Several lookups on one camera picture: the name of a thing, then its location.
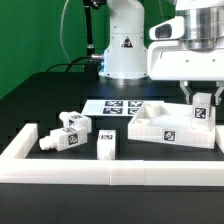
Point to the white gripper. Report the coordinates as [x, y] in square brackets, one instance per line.
[171, 60]

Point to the white square tabletop part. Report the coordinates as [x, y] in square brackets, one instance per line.
[170, 123]

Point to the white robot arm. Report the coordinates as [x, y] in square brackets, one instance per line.
[188, 47]

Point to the white sheet with markers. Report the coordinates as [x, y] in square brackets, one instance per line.
[122, 108]

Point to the white U-shaped fence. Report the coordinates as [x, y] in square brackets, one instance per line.
[16, 167]

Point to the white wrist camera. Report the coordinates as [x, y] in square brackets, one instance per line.
[169, 30]

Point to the black camera pole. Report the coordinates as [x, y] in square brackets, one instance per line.
[88, 6]

